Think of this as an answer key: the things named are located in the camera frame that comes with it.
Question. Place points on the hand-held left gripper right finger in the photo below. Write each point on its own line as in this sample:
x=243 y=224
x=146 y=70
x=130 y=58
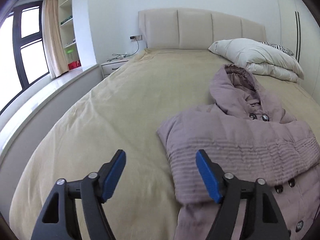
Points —
x=207 y=177

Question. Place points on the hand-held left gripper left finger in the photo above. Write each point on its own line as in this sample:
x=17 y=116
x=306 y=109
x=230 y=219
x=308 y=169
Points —
x=113 y=177

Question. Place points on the mauve quilted hooded jacket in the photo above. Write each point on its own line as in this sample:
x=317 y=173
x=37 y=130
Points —
x=237 y=135

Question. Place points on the tan bed cover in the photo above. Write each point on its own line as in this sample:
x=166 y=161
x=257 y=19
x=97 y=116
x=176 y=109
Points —
x=125 y=105

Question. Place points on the white window sill bench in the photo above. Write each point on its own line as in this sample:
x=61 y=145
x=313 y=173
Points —
x=37 y=100

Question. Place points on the white nightstand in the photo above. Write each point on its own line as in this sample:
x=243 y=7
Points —
x=110 y=68

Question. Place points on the red box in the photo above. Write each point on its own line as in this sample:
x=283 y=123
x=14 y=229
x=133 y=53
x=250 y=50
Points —
x=73 y=65

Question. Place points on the white folded duvet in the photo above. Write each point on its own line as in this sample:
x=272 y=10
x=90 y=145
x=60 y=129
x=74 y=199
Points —
x=255 y=52

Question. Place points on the green plastic container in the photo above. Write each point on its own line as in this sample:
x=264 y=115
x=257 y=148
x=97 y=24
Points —
x=69 y=51

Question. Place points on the beige padded headboard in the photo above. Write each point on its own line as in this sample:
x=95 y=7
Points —
x=195 y=30

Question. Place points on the beige curtain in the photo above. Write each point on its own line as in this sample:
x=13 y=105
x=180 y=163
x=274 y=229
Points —
x=51 y=42

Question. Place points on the zebra striped pillow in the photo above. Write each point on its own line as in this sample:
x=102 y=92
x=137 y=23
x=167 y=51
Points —
x=282 y=48

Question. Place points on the white built-in shelf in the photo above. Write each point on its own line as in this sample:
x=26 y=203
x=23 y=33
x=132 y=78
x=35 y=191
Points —
x=67 y=24

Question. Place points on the green items on shelf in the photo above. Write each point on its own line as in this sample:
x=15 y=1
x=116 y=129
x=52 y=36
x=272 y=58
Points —
x=66 y=20

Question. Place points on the black framed window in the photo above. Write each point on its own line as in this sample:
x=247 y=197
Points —
x=16 y=42

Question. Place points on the wall socket panel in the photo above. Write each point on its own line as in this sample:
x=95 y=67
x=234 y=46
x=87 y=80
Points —
x=136 y=37

